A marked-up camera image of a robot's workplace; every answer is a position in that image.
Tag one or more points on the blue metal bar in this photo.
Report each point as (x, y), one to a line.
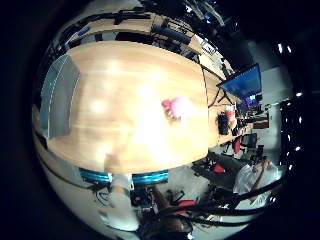
(150, 177)
(95, 175)

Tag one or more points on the black office chair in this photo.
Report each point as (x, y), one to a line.
(173, 33)

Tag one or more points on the person in white shirt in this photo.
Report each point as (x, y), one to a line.
(245, 181)

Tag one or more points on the pink plush toy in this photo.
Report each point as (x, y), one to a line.
(181, 108)

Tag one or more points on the red seat chair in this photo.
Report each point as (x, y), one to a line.
(218, 168)

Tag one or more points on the wooden desk with monitor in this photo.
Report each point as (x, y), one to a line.
(213, 113)

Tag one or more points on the red white bag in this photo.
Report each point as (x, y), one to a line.
(230, 115)

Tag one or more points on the black bag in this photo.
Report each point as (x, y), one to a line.
(223, 124)

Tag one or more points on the grey fabric container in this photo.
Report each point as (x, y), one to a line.
(60, 96)

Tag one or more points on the long wooden table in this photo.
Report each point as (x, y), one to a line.
(133, 23)

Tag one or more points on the monitor with blue screen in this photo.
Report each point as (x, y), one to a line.
(245, 83)

